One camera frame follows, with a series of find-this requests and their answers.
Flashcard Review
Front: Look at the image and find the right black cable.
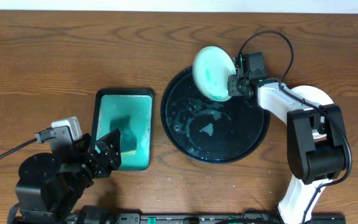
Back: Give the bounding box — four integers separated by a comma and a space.
237, 30, 353, 224

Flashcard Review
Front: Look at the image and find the mint plate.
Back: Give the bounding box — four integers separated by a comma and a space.
192, 46, 236, 101

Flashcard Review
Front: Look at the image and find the round black serving tray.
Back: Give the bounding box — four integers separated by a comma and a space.
160, 67, 270, 164

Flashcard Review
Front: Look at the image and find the black cable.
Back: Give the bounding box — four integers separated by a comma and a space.
0, 136, 40, 170
237, 30, 353, 224

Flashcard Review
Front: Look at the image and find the left black cable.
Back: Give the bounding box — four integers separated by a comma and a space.
0, 136, 40, 170

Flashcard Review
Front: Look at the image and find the dark green scrub sponge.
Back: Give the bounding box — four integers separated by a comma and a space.
110, 116, 137, 155

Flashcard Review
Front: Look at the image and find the white round plate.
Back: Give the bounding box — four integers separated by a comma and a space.
291, 85, 334, 139

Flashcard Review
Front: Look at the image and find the rectangular green water tray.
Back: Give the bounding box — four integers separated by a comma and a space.
91, 89, 154, 171

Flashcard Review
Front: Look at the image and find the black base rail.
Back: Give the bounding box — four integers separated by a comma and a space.
70, 205, 346, 224

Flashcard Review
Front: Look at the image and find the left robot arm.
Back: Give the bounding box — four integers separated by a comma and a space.
7, 126, 121, 223

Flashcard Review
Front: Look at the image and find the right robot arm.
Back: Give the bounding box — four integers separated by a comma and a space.
227, 73, 352, 223

